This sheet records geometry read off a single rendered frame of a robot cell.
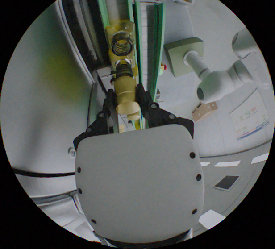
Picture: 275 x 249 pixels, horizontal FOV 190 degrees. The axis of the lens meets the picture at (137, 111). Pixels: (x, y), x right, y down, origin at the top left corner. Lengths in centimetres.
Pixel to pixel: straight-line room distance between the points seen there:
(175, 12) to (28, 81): 60
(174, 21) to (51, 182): 68
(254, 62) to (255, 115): 347
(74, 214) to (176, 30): 76
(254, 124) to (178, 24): 363
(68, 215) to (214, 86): 48
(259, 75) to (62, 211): 46
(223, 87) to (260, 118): 343
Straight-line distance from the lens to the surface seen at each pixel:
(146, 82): 55
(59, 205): 18
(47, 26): 22
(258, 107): 366
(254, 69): 29
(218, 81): 33
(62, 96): 19
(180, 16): 59
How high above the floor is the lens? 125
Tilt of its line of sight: 26 degrees down
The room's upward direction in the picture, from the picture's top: 170 degrees clockwise
